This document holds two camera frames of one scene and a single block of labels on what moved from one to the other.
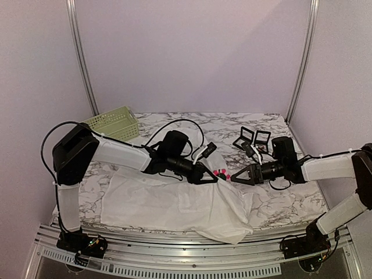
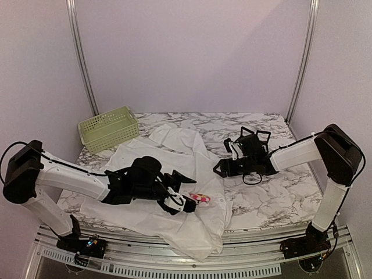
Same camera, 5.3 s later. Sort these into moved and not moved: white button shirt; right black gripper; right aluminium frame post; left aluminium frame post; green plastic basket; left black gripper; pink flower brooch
Moved: left black gripper; pink flower brooch; white button shirt; right black gripper
Not moved: left aluminium frame post; green plastic basket; right aluminium frame post
